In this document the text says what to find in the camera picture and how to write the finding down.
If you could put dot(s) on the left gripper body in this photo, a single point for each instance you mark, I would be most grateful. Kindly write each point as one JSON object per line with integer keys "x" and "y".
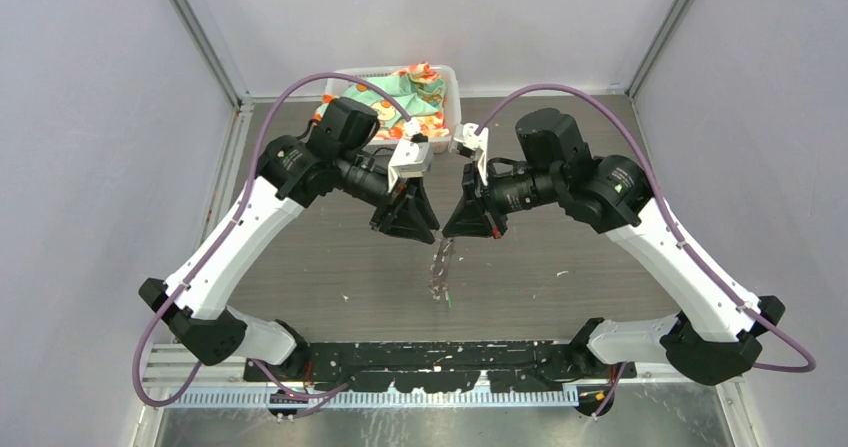
{"x": 400, "y": 188}

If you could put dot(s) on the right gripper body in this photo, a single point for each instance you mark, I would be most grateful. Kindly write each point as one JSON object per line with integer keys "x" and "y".
{"x": 494, "y": 209}

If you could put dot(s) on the large metal keyring holder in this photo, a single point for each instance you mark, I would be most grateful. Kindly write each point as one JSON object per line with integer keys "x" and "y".
{"x": 438, "y": 283}

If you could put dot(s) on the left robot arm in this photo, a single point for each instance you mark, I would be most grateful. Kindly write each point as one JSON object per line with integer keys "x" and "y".
{"x": 289, "y": 175}

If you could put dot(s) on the green orange patterned cloth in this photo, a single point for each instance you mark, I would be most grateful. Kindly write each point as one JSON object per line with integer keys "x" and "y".
{"x": 418, "y": 88}

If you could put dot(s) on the white plastic basket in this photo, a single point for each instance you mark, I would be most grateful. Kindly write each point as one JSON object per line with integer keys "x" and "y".
{"x": 452, "y": 108}

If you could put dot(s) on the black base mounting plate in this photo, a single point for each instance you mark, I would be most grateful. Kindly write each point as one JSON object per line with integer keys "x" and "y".
{"x": 442, "y": 367}

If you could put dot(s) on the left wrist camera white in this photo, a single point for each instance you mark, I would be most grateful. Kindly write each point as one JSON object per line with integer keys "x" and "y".
{"x": 409, "y": 160}

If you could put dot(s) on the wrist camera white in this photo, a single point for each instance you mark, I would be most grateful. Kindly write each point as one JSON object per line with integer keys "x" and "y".
{"x": 409, "y": 160}
{"x": 472, "y": 141}

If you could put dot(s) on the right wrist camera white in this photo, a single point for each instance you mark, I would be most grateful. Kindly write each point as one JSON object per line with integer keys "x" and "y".
{"x": 472, "y": 141}

